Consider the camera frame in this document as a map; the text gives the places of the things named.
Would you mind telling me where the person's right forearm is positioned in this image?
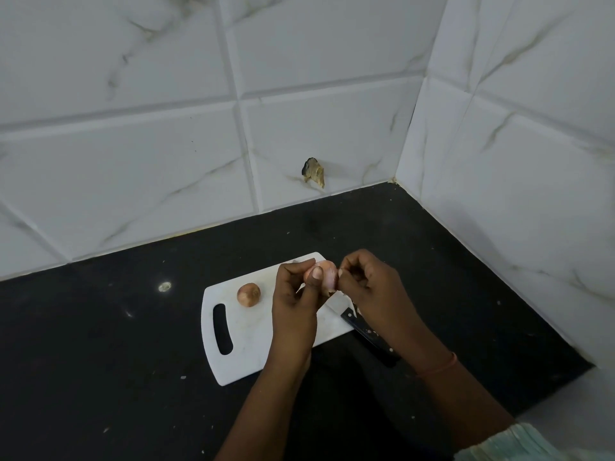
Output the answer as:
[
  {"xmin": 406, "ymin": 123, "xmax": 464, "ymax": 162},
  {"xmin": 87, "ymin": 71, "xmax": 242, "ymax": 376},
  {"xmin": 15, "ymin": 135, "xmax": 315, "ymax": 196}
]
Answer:
[{"xmin": 415, "ymin": 359, "xmax": 515, "ymax": 452}]

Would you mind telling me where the person's left forearm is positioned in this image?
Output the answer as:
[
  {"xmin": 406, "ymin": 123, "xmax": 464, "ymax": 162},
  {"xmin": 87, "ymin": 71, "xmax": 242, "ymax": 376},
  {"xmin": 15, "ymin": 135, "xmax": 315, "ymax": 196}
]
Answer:
[{"xmin": 213, "ymin": 357, "xmax": 311, "ymax": 461}]

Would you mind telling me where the small onion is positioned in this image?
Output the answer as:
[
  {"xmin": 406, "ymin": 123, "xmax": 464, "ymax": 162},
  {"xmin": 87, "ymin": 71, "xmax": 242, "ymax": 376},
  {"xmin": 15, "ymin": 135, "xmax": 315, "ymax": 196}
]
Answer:
[
  {"xmin": 236, "ymin": 282, "xmax": 262, "ymax": 309},
  {"xmin": 303, "ymin": 260, "xmax": 340, "ymax": 297}
]

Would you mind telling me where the orange thread bracelet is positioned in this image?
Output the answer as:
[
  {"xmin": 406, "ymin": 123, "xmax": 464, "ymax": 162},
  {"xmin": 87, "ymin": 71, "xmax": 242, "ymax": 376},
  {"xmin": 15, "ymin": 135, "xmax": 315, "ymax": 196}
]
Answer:
[{"xmin": 415, "ymin": 352, "xmax": 458, "ymax": 380}]

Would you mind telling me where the person's left hand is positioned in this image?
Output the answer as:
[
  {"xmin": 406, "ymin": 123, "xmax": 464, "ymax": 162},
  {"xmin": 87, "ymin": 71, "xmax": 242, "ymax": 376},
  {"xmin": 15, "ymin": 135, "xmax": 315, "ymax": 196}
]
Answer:
[{"xmin": 268, "ymin": 263, "xmax": 324, "ymax": 368}]

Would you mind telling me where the black-handled kitchen knife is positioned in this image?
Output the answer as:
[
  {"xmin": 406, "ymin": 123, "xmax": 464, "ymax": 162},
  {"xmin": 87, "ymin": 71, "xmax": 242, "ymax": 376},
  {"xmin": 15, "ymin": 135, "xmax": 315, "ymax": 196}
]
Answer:
[{"xmin": 340, "ymin": 305, "xmax": 402, "ymax": 368}]

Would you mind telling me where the white plastic cutting board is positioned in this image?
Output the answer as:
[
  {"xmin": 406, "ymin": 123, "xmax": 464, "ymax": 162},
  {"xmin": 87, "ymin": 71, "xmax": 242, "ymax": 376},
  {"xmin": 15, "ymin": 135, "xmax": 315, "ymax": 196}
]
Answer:
[{"xmin": 201, "ymin": 252, "xmax": 359, "ymax": 387}]

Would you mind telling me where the person's right hand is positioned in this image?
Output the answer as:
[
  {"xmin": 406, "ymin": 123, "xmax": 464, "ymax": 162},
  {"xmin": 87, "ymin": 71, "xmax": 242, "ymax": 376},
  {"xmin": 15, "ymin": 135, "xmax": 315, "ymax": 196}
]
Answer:
[{"xmin": 338, "ymin": 249, "xmax": 455, "ymax": 378}]

